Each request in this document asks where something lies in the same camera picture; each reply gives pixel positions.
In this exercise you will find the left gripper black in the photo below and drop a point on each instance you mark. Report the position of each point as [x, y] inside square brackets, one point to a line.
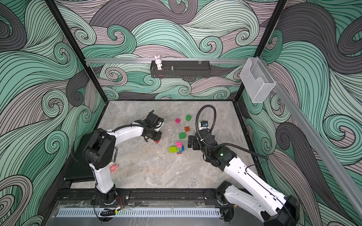
[158, 137]

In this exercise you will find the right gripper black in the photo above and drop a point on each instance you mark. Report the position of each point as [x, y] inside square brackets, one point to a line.
[195, 145]

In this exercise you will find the small magenta lego brick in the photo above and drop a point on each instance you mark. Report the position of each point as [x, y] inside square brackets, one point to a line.
[179, 144]

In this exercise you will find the lime green long lego brick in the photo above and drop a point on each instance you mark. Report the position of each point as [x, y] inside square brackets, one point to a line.
[173, 149]

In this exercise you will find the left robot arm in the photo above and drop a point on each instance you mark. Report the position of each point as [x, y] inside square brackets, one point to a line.
[97, 152]

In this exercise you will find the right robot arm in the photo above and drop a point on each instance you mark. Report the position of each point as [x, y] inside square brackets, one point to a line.
[260, 199]

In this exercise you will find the pink white small toy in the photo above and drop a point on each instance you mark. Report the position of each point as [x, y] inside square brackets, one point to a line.
[113, 168]

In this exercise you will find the white rabbit figurine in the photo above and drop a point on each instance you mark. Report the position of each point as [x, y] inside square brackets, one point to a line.
[158, 62]

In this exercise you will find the black flat pad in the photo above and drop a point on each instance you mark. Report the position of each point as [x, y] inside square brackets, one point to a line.
[79, 170]

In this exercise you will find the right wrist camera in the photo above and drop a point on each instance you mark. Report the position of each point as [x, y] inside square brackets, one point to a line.
[203, 125]

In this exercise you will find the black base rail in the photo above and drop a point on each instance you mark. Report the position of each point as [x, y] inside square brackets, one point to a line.
[207, 196]

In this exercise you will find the black wall shelf tray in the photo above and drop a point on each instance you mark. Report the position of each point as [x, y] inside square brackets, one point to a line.
[181, 69]

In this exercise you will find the clear plastic wall box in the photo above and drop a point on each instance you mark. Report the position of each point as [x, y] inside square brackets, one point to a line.
[257, 79]

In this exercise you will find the white slotted cable duct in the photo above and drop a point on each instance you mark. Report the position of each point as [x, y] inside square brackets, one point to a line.
[139, 213]

